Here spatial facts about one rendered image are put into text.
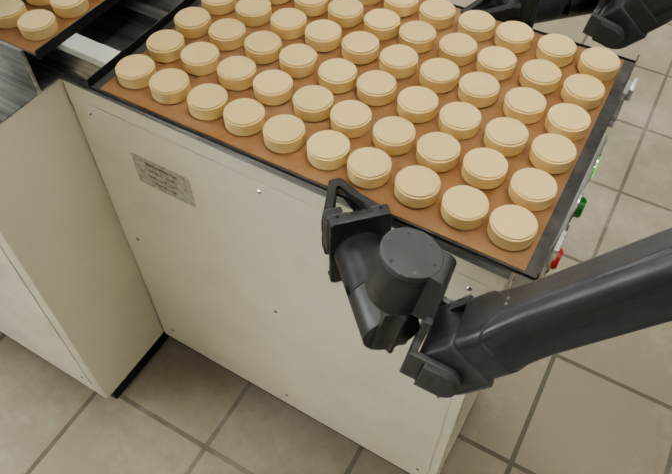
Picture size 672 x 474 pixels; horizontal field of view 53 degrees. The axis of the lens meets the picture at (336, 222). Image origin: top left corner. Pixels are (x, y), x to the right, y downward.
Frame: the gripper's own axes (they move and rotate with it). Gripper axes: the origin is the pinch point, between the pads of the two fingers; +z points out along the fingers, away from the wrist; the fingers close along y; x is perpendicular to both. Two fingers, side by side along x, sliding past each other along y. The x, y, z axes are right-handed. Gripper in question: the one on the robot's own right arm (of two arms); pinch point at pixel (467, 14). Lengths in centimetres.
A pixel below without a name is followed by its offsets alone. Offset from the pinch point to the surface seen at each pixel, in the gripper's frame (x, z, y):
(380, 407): 31, 20, -57
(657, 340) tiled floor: 20, -57, -90
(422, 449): 37, 13, -65
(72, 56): -8, 55, -2
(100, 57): -4, 51, 0
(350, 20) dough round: -1.1, 17.1, 1.5
